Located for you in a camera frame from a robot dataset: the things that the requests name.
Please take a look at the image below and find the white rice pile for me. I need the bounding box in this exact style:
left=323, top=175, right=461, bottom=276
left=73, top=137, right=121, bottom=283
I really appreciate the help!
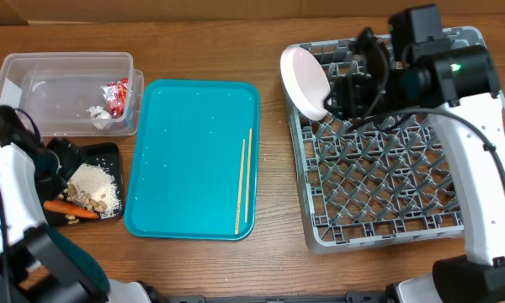
left=68, top=164, right=123, bottom=220

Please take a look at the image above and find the orange carrot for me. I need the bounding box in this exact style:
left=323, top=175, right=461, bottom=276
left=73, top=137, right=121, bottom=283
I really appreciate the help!
left=43, top=200, right=98, bottom=220

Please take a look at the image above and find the white tissue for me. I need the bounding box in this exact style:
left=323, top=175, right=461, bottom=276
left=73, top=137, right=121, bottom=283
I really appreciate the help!
left=88, top=106, right=112, bottom=130

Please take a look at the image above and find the red snack wrapper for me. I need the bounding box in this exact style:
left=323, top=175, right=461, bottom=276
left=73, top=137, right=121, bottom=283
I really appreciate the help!
left=101, top=78, right=129, bottom=119

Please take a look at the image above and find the wooden chopstick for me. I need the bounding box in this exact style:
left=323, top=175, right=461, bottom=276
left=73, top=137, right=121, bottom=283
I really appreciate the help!
left=245, top=128, right=253, bottom=223
left=234, top=139, right=246, bottom=235

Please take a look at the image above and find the peanut pile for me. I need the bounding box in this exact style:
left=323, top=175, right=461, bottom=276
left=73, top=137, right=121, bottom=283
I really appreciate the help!
left=57, top=183, right=107, bottom=225

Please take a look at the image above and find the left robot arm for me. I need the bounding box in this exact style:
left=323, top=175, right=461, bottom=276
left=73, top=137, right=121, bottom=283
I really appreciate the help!
left=0, top=105, right=160, bottom=303

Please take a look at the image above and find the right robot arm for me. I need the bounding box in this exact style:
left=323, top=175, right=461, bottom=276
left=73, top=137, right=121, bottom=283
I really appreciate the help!
left=323, top=4, right=505, bottom=302

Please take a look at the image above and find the black plastic tray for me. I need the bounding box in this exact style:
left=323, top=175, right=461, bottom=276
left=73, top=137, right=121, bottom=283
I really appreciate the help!
left=44, top=143, right=125, bottom=226

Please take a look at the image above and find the clear plastic bin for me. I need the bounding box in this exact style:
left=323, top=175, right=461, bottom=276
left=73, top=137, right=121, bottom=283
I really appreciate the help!
left=0, top=52, right=144, bottom=136

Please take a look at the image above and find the teal serving tray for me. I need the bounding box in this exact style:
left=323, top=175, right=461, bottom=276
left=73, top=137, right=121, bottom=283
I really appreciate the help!
left=124, top=79, right=261, bottom=241

